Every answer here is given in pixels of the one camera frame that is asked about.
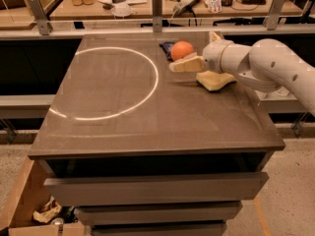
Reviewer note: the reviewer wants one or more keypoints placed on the yellow sponge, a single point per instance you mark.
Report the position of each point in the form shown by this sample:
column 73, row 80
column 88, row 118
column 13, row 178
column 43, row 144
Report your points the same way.
column 213, row 81

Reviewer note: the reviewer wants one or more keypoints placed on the wooden background desk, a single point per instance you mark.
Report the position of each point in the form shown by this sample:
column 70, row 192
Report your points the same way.
column 66, row 11

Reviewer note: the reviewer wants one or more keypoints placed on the crumpled yellow wrapper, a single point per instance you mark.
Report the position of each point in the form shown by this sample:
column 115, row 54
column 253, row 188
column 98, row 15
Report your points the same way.
column 50, row 210

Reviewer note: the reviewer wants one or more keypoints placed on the metal bracket left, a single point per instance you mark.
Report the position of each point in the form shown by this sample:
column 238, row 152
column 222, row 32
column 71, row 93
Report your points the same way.
column 43, row 24

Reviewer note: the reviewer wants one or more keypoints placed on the white plate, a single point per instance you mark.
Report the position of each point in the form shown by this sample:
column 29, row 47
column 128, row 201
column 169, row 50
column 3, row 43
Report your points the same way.
column 121, row 11

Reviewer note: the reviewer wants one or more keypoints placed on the patterned small box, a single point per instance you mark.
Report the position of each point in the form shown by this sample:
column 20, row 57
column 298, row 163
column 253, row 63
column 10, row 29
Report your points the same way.
column 214, row 6

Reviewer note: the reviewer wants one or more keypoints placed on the cardboard box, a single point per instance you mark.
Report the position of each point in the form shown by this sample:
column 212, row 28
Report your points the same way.
column 28, row 195

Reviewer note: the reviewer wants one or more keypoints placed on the metal bracket middle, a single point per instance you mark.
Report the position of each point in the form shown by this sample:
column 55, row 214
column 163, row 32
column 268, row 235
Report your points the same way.
column 157, row 15

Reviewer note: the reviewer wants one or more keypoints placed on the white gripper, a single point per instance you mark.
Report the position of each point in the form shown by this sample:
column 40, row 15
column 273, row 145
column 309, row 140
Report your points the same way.
column 213, row 54

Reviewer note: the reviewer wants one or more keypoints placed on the grey drawer cabinet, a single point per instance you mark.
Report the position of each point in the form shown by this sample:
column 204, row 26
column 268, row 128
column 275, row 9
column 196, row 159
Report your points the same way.
column 121, row 112

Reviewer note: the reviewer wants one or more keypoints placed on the middle grey drawer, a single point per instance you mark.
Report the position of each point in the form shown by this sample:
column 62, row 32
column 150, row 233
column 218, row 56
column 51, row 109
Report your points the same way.
column 145, row 214

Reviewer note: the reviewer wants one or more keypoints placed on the blue rxbar blueberry wrapper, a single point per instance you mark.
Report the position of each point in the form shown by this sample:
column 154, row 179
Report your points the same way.
column 166, row 47

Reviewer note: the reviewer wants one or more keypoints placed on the top grey drawer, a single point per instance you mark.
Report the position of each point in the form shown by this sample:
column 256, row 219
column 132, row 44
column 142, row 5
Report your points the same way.
column 151, row 190

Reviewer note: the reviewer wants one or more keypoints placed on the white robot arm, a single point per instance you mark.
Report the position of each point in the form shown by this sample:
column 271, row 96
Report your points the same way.
column 265, row 66

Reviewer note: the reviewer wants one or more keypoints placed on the grey drawer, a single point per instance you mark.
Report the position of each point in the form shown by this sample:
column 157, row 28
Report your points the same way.
column 145, row 214
column 151, row 190
column 168, row 229

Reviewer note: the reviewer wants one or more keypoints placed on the bottom grey drawer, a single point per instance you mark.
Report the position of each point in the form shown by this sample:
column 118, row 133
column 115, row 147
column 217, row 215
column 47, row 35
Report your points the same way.
column 168, row 229

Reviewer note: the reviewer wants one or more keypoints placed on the metal bracket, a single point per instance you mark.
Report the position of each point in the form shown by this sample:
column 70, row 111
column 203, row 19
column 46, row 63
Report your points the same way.
column 272, row 19
column 43, row 24
column 157, row 15

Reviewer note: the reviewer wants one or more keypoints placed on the metal bracket right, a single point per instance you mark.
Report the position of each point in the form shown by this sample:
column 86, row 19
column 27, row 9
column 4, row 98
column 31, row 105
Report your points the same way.
column 272, row 19

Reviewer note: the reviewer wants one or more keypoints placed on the orange fruit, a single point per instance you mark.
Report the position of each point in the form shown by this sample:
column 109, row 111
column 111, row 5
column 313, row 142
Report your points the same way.
column 181, row 49

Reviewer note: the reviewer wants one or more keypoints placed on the white power strip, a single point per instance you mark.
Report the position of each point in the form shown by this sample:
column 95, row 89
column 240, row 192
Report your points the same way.
column 181, row 6

